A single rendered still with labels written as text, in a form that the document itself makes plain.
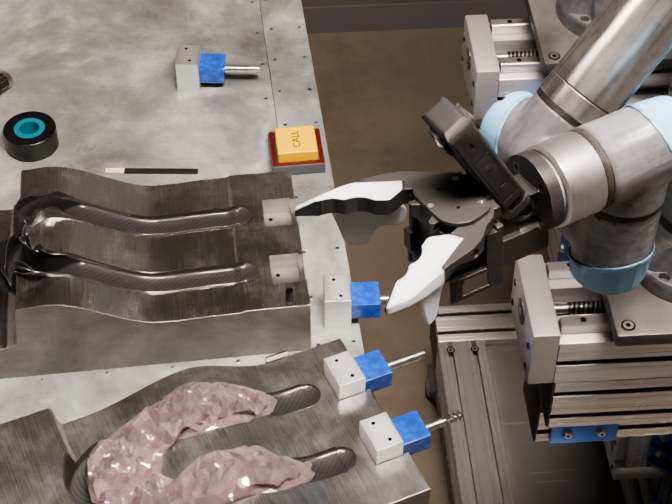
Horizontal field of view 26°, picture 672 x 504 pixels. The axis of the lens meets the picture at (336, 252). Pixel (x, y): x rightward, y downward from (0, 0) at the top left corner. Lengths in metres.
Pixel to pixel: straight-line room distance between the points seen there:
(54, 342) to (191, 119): 0.54
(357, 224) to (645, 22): 0.34
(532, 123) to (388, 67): 2.28
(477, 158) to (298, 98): 1.18
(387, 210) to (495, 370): 1.52
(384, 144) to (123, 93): 1.20
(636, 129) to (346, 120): 2.28
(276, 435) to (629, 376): 0.44
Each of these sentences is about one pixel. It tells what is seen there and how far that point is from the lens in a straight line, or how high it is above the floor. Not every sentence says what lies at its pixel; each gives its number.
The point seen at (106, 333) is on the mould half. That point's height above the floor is 0.87.
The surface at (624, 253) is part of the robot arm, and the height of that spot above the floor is 1.35.
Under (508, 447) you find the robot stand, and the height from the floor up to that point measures 0.21.
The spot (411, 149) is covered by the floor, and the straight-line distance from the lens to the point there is 3.44.
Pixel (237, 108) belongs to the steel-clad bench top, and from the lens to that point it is 2.32.
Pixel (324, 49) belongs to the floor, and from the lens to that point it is 3.73.
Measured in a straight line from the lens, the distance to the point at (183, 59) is 2.33.
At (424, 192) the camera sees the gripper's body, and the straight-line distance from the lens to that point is 1.21.
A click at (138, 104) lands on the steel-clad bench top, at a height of 0.80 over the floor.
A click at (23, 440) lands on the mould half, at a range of 1.77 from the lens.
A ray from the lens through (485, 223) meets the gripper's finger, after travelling 1.18.
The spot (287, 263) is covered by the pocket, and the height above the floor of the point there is 0.87.
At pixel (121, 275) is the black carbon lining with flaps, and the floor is 0.89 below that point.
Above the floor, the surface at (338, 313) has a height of 0.83.
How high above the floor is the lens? 2.29
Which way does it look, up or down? 46 degrees down
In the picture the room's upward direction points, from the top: straight up
